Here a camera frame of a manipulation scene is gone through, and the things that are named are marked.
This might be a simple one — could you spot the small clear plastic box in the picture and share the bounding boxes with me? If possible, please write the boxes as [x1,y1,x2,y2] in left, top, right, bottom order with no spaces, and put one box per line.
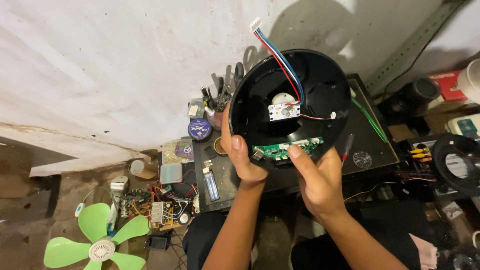
[187,98,206,120]

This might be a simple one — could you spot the red cardboard box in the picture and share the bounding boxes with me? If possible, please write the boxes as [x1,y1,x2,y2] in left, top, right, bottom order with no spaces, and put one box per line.
[428,70,468,102]

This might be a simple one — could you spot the small brass flux tin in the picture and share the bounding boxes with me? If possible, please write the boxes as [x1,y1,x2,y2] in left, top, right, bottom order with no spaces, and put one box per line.
[213,136,228,156]

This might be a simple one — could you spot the black round appliance housing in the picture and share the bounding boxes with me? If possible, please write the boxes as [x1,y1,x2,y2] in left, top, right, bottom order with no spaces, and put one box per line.
[229,49,352,163]

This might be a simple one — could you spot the person's right hand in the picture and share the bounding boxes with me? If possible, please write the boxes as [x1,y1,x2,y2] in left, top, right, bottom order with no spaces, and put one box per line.
[287,144,346,219]

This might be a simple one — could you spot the clear box of small parts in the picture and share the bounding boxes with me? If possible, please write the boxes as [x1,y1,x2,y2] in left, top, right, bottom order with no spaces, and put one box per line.
[162,138,195,166]

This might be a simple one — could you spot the black cylindrical speaker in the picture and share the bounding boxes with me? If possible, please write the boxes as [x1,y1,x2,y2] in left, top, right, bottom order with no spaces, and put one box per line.
[398,77,442,109]

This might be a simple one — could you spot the black power adapter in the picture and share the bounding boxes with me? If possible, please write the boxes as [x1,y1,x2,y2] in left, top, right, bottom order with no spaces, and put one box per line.
[145,235,169,252]

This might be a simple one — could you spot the green circuit board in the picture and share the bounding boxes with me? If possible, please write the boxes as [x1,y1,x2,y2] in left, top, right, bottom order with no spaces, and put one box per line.
[251,137,324,162]

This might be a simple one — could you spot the white handheld device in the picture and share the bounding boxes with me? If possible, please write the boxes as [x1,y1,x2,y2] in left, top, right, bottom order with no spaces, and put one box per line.
[106,176,129,237]

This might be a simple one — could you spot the clear cup of tools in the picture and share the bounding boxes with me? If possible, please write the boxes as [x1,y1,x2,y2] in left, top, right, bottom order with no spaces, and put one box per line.
[200,62,245,130]

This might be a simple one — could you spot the round blue solder tin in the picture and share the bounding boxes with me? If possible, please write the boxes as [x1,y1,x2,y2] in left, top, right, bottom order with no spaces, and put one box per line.
[187,118,213,142]

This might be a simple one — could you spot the pale green plastic box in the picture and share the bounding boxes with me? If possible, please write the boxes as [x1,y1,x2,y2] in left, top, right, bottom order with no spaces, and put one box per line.
[160,163,183,184]

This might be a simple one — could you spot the pile of circuit boards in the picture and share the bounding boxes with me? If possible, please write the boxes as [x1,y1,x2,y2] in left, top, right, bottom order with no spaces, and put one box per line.
[119,182,199,230]

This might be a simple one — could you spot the person's left hand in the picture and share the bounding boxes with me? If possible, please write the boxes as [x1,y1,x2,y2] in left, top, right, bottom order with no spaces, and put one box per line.
[220,102,269,185]

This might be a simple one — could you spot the green plastic fan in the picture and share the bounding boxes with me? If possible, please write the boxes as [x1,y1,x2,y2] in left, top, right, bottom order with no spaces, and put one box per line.
[43,203,151,270]

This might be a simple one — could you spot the clear round plastic disc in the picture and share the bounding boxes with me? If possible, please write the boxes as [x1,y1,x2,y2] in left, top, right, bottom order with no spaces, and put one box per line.
[353,151,373,169]

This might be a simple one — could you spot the red handled screwdriver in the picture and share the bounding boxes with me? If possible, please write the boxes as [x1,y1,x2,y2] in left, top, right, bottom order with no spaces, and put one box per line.
[340,133,355,167]

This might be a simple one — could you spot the black round ring part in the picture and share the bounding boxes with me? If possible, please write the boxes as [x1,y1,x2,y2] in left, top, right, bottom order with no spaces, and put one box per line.
[431,133,480,196]

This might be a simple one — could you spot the red blue white wire bundle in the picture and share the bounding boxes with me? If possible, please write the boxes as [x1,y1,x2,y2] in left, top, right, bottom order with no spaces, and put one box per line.
[249,17,305,106]

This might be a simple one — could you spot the blue lighter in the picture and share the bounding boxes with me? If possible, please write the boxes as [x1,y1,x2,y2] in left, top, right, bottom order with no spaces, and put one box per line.
[204,170,220,202]

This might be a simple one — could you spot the green plastic stick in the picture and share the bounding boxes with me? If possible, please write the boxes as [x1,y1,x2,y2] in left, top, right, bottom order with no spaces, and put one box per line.
[351,88,389,143]

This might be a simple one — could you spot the person's legs in dark trousers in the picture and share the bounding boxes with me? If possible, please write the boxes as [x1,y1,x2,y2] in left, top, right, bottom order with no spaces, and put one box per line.
[182,199,439,270]

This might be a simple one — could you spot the white motor with small board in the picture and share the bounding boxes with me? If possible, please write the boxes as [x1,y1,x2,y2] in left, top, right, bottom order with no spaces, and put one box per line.
[268,92,301,122]

